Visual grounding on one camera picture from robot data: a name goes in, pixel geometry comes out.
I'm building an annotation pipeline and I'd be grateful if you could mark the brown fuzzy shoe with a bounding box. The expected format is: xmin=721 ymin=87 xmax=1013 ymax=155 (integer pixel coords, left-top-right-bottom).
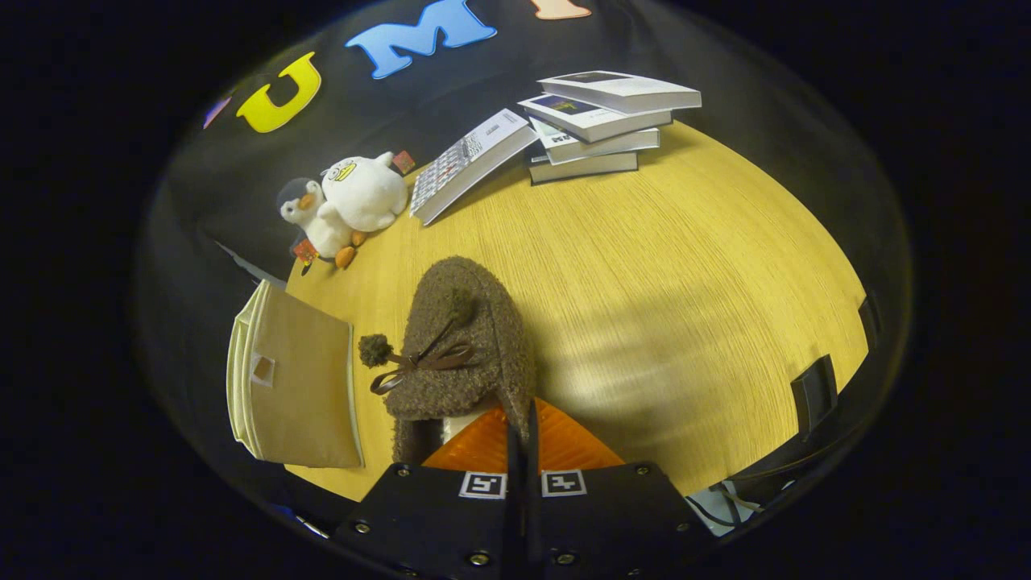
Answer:
xmin=358 ymin=256 xmax=537 ymax=466

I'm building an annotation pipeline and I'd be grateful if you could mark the black cable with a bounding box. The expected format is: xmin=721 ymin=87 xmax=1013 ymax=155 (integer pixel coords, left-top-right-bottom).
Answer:
xmin=685 ymin=481 xmax=766 ymax=518

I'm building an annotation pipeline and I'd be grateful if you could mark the dark cover book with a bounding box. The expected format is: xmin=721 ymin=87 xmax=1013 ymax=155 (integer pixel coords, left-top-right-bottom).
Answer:
xmin=527 ymin=149 xmax=640 ymax=185

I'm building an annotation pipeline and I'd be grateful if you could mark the white book grey cover picture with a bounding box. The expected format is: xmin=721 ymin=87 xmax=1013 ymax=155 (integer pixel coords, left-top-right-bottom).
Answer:
xmin=538 ymin=70 xmax=702 ymax=114

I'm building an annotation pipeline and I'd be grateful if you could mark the cream fabric storage box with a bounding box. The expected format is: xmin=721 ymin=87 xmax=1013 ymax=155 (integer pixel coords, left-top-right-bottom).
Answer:
xmin=226 ymin=280 xmax=366 ymax=470

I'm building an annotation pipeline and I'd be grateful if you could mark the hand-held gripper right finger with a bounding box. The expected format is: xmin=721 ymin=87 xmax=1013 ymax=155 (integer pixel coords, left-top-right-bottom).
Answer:
xmin=527 ymin=398 xmax=718 ymax=580

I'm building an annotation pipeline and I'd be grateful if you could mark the patterned cover book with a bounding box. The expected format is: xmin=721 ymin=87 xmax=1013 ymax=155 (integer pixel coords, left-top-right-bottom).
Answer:
xmin=408 ymin=109 xmax=539 ymax=227

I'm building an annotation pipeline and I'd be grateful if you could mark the white duck plush toy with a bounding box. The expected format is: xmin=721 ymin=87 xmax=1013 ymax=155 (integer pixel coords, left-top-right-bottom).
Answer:
xmin=320 ymin=151 xmax=410 ymax=235

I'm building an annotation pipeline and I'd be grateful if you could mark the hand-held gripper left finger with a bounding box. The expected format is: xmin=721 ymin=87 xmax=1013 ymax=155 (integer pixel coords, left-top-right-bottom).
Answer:
xmin=333 ymin=405 xmax=524 ymax=580

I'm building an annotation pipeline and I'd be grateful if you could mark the white book blue cover picture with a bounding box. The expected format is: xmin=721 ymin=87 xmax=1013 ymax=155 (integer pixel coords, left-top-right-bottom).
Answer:
xmin=517 ymin=93 xmax=673 ymax=144

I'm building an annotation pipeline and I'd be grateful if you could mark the grey white penguin plush toy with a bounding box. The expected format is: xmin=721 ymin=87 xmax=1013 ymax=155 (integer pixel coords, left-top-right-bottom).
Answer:
xmin=276 ymin=177 xmax=370 ymax=271

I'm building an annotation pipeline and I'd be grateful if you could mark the black backdrop cloth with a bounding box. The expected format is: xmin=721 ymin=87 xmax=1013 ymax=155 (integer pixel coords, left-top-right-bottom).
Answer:
xmin=135 ymin=0 xmax=915 ymax=323

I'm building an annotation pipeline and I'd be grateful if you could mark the white book green print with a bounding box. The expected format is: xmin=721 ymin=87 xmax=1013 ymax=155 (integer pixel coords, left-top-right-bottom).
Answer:
xmin=530 ymin=119 xmax=661 ymax=166

